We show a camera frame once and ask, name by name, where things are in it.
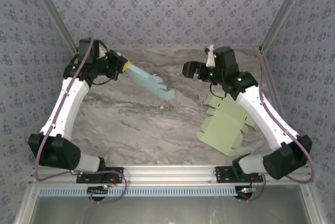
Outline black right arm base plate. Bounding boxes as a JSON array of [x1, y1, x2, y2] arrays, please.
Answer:
[[215, 166, 264, 184]]

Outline small black control board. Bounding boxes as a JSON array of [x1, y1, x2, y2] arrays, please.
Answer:
[[237, 186, 256, 198], [87, 186, 109, 196]]

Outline light green paper box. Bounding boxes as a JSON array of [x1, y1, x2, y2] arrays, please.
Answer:
[[196, 94, 260, 158]]

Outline grey slotted cable duct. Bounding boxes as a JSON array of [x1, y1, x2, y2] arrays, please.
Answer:
[[38, 186, 243, 197]]

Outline aluminium frame post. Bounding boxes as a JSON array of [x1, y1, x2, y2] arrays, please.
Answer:
[[26, 0, 79, 53], [259, 0, 314, 52]]

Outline aluminium mounting rail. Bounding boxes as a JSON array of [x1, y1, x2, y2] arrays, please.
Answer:
[[28, 165, 314, 185]]

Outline shiny metal sheet panel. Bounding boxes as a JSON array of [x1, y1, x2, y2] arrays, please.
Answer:
[[32, 195, 311, 224]]

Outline light blue paper box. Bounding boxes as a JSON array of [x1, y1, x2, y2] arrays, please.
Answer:
[[116, 52, 175, 102]]

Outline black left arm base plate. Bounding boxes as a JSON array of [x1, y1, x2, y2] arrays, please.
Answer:
[[76, 166, 124, 184]]

